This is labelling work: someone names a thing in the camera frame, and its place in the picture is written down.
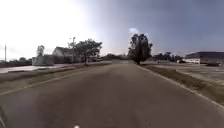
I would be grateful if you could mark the broad leafy tree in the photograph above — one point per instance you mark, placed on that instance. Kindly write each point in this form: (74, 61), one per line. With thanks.
(88, 46)

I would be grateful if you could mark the tall dark tree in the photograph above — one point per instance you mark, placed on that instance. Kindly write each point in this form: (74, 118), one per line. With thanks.
(140, 48)

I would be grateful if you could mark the grey asphalt road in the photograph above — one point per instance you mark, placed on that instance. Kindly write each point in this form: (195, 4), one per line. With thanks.
(113, 96)

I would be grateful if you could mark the lamp pole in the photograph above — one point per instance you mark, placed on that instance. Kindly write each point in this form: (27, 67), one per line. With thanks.
(73, 50)

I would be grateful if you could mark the house with gabled roof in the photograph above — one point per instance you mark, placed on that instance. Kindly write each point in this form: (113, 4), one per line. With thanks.
(63, 53)

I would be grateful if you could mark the group of distant trees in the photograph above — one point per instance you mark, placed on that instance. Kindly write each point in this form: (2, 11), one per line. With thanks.
(166, 56)

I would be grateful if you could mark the slender tree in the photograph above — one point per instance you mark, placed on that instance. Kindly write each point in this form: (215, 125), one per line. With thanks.
(40, 50)

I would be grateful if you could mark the grass verge with dry patches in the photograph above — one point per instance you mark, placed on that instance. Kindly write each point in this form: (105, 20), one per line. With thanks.
(36, 80)

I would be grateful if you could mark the grass verge with ditch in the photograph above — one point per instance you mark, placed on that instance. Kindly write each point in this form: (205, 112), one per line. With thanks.
(200, 85)

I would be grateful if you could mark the pale concrete pavement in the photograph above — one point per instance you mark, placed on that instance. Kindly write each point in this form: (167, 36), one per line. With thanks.
(20, 68)

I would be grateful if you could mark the row of distant trees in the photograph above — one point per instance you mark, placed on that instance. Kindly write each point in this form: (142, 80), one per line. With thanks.
(18, 61)

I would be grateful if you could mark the grey paved lot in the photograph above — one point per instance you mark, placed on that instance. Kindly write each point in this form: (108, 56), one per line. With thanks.
(206, 71)

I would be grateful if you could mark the low flat-roofed building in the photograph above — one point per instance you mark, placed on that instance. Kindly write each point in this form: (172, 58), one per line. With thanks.
(206, 56)

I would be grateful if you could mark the dark vehicle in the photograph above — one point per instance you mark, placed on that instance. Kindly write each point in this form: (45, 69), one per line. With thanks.
(212, 64)

